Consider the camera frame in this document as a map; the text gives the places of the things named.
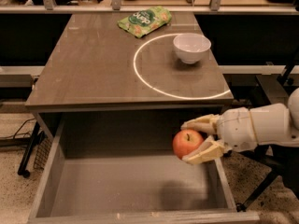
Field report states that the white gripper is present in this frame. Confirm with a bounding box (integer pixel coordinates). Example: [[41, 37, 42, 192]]
[[180, 107, 257, 164]]

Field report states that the red orange apple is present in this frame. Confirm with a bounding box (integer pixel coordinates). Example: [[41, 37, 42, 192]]
[[172, 129, 204, 159]]

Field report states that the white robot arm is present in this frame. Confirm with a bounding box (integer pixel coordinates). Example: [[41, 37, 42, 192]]
[[181, 89, 299, 164]]

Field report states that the open grey wooden drawer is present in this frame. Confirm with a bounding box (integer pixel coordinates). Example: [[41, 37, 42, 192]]
[[28, 110, 259, 224]]

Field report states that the white ceramic bowl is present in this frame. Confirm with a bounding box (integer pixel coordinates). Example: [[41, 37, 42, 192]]
[[173, 33, 211, 64]]

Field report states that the green snack bag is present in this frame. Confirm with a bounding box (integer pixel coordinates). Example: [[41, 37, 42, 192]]
[[118, 6, 172, 38]]

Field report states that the black table leg with caster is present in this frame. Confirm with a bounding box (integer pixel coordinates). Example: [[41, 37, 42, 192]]
[[17, 123, 40, 178]]

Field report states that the wire mesh basket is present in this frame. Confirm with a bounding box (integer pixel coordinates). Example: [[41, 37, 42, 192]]
[[34, 138, 51, 170]]

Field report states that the black floor cable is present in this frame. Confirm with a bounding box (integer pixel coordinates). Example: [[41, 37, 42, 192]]
[[0, 118, 36, 142]]

